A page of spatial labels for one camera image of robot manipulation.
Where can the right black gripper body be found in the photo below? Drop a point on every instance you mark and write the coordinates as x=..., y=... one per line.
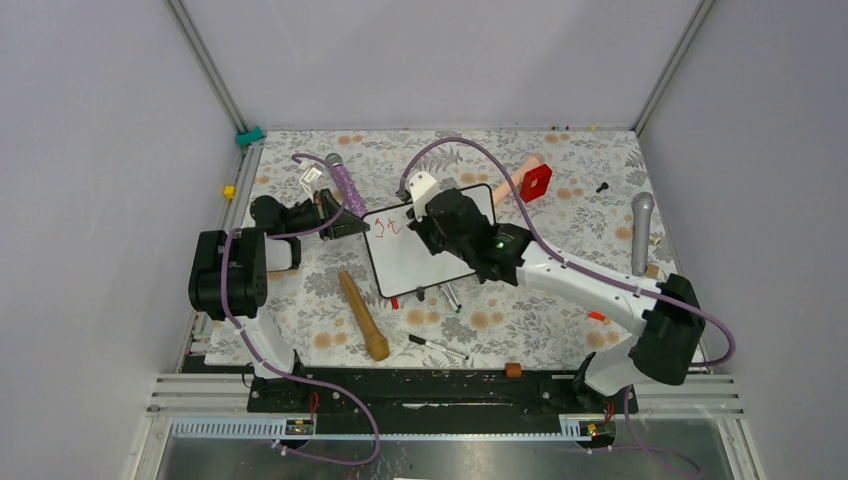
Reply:
x=434, y=239

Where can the small yellow cube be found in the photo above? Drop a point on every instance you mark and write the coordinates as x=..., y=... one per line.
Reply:
x=229, y=192

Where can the black capped marker front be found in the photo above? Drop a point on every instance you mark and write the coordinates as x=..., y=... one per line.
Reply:
x=442, y=348

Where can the green capped marker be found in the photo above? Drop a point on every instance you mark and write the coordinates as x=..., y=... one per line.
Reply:
x=448, y=298

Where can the small brown wooden cube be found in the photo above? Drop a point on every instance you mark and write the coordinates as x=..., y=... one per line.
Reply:
x=513, y=370

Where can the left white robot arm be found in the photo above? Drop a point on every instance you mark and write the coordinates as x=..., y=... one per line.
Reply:
x=229, y=274

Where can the red square block with hole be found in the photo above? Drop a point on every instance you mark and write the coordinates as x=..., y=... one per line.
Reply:
x=535, y=183

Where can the pink toy microphone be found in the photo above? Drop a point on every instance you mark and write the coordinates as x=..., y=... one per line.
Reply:
x=504, y=190

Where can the teal corner clip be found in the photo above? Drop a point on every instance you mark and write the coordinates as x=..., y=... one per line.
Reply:
x=249, y=137

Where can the black capped marker by board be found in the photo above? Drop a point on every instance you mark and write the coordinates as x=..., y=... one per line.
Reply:
x=454, y=298

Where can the purple glitter microphone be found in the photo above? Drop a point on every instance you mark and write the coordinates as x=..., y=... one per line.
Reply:
x=349, y=189

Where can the white whiteboard black frame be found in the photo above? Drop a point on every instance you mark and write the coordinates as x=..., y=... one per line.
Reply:
x=401, y=263

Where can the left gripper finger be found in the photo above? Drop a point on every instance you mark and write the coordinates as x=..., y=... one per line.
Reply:
x=335, y=213
x=343, y=229

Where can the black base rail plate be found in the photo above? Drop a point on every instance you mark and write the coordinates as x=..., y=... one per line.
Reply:
x=433, y=401

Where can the red triangular block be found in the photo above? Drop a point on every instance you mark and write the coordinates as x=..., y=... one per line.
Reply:
x=597, y=316

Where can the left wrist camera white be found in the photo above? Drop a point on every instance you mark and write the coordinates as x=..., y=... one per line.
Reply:
x=308, y=177

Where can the silver grey microphone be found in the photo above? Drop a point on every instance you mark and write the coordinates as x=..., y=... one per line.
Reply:
x=642, y=208

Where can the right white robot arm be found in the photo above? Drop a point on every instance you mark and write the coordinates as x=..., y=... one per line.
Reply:
x=660, y=317

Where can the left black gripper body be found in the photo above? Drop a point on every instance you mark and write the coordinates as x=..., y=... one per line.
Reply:
x=302, y=217

